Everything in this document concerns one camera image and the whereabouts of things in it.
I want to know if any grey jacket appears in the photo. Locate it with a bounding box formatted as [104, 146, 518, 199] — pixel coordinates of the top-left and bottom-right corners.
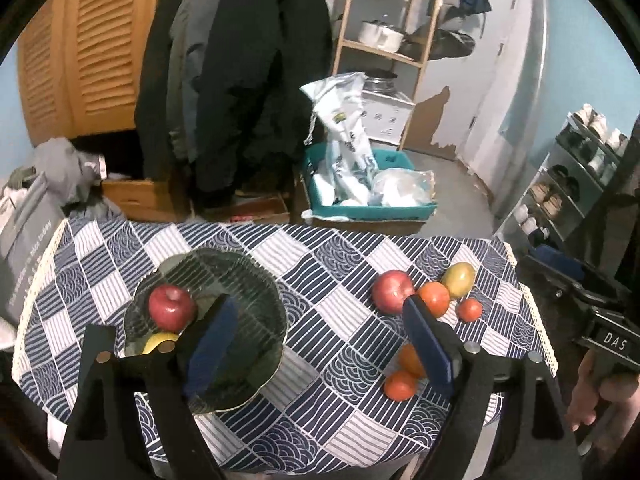
[167, 0, 231, 163]

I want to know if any grey shoe rack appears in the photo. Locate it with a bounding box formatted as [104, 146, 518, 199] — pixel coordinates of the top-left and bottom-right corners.
[495, 112, 631, 261]

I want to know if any white cooking pot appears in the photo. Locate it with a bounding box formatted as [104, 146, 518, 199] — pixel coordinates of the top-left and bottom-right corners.
[357, 21, 406, 53]

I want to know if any wooden louvered cabinet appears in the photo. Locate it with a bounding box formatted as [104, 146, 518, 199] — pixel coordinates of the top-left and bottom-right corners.
[17, 0, 176, 146]

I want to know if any white storage basket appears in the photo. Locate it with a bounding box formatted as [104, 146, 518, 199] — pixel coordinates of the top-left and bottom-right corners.
[361, 91, 416, 148]

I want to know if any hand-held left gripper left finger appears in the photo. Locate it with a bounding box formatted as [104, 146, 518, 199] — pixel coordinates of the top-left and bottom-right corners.
[57, 294, 241, 480]

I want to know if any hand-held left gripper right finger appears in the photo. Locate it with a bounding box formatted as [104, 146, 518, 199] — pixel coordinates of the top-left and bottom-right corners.
[402, 294, 583, 480]

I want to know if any clear plastic bag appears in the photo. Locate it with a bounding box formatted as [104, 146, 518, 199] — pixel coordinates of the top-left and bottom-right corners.
[372, 167, 436, 208]

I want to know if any person's right hand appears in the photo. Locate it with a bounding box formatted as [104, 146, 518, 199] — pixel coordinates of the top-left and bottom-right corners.
[567, 345, 640, 431]

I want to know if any yellow green fruit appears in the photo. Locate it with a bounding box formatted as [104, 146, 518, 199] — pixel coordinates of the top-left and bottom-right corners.
[141, 331, 180, 356]

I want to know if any green glass plate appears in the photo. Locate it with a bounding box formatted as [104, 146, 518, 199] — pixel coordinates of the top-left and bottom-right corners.
[122, 247, 288, 416]

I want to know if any yellow green mango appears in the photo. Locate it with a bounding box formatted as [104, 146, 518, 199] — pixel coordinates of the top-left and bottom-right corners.
[441, 262, 477, 301]

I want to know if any teal plastic crate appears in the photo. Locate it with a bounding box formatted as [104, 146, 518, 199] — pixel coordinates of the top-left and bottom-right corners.
[302, 144, 438, 221]

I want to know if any orange tangerine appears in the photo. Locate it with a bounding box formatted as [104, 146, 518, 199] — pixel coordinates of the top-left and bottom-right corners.
[398, 344, 426, 378]

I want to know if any wooden shelf rack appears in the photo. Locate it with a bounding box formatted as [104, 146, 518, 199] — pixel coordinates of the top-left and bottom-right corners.
[330, 0, 446, 151]

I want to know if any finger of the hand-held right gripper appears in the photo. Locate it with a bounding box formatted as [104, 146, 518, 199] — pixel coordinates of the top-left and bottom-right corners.
[534, 244, 631, 293]
[520, 256, 596, 311]

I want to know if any blue white patterned tablecloth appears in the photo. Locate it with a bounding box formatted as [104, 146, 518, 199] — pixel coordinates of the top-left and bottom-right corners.
[12, 217, 558, 476]

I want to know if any small red tomato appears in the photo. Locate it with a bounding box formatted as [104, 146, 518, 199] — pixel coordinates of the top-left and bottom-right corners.
[456, 298, 484, 323]

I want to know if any dark hanging bag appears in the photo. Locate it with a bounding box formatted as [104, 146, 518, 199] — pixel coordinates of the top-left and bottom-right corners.
[400, 27, 476, 61]

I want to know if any large orange persimmon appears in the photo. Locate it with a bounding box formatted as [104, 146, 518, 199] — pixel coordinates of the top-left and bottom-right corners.
[417, 281, 451, 318]

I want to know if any black jacket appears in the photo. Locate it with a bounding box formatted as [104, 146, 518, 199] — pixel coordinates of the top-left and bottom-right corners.
[134, 0, 335, 208]

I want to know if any steel pot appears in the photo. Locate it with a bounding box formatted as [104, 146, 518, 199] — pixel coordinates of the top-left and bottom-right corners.
[366, 70, 399, 93]

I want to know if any grey cloth pile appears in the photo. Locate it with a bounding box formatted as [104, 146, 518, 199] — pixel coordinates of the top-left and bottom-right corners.
[35, 137, 108, 206]

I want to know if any white door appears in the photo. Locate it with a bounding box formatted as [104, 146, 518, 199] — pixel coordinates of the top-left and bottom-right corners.
[462, 0, 531, 176]

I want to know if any white rice bag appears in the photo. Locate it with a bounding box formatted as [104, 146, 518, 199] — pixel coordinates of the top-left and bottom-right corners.
[300, 72, 378, 206]

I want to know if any red apple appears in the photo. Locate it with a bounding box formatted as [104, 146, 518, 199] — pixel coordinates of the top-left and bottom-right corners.
[148, 284, 197, 333]
[371, 270, 417, 315]

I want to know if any cardboard box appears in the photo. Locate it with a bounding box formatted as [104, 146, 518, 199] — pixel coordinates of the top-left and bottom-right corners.
[300, 205, 437, 236]

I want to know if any shoe rack with shoes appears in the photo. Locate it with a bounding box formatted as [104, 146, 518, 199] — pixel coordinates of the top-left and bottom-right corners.
[515, 104, 630, 241]

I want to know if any grey tote bag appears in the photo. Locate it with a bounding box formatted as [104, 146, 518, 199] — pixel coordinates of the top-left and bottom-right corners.
[0, 172, 68, 326]

